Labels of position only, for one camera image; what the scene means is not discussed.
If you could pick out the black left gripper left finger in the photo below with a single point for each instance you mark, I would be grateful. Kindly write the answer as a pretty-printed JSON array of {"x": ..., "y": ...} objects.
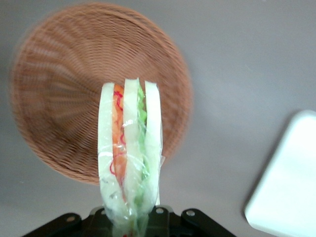
[{"x": 98, "y": 224}]

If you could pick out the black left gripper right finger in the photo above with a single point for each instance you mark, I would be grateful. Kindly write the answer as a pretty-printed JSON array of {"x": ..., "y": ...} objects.
[{"x": 161, "y": 223}]

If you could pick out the plastic-wrapped toy sandwich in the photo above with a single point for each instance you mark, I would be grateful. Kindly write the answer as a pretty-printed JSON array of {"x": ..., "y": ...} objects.
[{"x": 130, "y": 153}]

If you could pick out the white plastic tray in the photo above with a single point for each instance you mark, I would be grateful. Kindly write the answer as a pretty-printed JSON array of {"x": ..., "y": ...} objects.
[{"x": 291, "y": 177}]

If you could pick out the brown woven round basket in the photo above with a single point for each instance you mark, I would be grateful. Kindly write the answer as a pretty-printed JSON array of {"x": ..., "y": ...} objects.
[{"x": 74, "y": 74}]

